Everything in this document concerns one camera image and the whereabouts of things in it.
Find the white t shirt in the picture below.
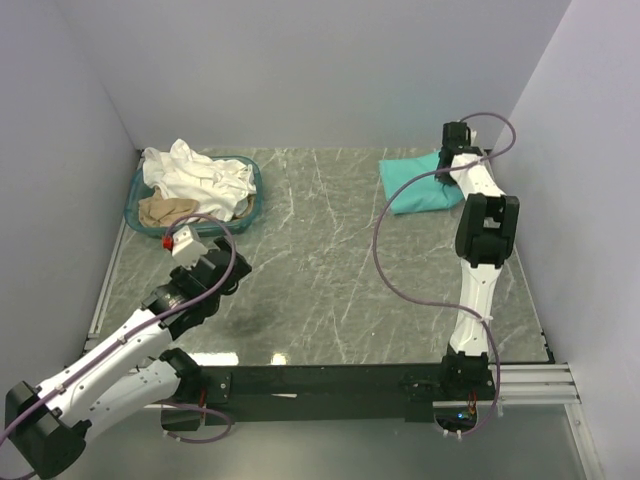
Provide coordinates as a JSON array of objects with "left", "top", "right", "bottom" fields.
[{"left": 142, "top": 139, "right": 257, "bottom": 221}]

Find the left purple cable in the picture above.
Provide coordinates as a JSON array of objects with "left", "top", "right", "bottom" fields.
[{"left": 0, "top": 213, "right": 238, "bottom": 480}]

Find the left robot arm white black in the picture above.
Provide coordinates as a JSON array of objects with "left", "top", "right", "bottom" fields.
[{"left": 1, "top": 238, "right": 251, "bottom": 479}]

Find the teal plastic basket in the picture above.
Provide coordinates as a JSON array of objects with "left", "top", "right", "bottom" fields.
[{"left": 123, "top": 154, "right": 265, "bottom": 240}]

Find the teal t shirt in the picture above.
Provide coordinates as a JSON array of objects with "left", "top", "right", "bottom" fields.
[{"left": 379, "top": 151, "right": 464, "bottom": 215}]

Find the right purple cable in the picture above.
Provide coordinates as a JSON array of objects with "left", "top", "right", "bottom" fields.
[{"left": 373, "top": 111, "right": 518, "bottom": 439}]

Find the beige t shirt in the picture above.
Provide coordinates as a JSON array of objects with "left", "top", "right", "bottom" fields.
[{"left": 138, "top": 195, "right": 199, "bottom": 228}]

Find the purple cable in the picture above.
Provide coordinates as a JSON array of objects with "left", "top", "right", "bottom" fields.
[
  {"left": 0, "top": 213, "right": 238, "bottom": 480},
  {"left": 373, "top": 111, "right": 518, "bottom": 439}
]

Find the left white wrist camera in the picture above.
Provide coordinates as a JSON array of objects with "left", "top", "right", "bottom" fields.
[{"left": 162, "top": 225, "right": 208, "bottom": 268}]

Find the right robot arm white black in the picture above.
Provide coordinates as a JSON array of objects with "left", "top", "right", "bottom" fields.
[{"left": 436, "top": 121, "right": 520, "bottom": 399}]

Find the aluminium frame rail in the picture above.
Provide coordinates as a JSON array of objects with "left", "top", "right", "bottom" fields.
[{"left": 29, "top": 219, "right": 601, "bottom": 480}]

